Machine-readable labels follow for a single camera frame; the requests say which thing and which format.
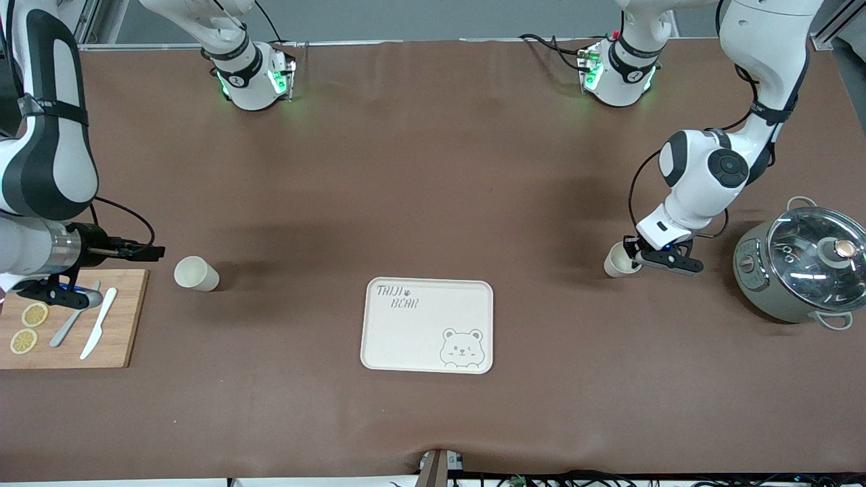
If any glass pot lid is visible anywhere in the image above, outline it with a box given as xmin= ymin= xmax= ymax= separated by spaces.
xmin=766 ymin=208 xmax=866 ymax=313

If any grey table edge mount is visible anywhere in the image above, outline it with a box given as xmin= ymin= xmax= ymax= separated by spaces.
xmin=418 ymin=448 xmax=464 ymax=487

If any cream tray with bear print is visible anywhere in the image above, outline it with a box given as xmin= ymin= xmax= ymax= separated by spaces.
xmin=360 ymin=277 xmax=495 ymax=375

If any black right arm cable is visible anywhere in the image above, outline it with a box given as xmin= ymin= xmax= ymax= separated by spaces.
xmin=91 ymin=196 xmax=156 ymax=248

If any wooden cutting board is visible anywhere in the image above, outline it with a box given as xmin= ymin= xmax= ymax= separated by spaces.
xmin=0 ymin=269 xmax=150 ymax=370

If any green electric cooking pot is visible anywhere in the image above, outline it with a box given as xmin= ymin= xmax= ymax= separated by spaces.
xmin=733 ymin=196 xmax=866 ymax=331

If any white plastic knife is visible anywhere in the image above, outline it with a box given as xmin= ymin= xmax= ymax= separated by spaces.
xmin=80 ymin=287 xmax=118 ymax=361

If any white plastic cup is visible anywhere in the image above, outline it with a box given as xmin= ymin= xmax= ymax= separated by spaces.
xmin=174 ymin=256 xmax=221 ymax=292
xmin=603 ymin=241 xmax=641 ymax=279

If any aluminium frame profile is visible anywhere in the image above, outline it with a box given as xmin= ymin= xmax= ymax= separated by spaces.
xmin=71 ymin=0 xmax=129 ymax=49
xmin=811 ymin=0 xmax=866 ymax=51

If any black base cable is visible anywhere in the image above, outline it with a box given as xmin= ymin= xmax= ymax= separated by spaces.
xmin=520 ymin=32 xmax=591 ymax=72
xmin=254 ymin=0 xmax=285 ymax=45

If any grey plastic knife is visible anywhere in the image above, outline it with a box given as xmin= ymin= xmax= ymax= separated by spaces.
xmin=49 ymin=281 xmax=101 ymax=348

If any black right base cable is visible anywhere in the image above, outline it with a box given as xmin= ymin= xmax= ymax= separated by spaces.
xmin=254 ymin=0 xmax=285 ymax=45

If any black left base cable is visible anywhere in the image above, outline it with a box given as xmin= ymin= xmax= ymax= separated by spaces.
xmin=520 ymin=32 xmax=591 ymax=72

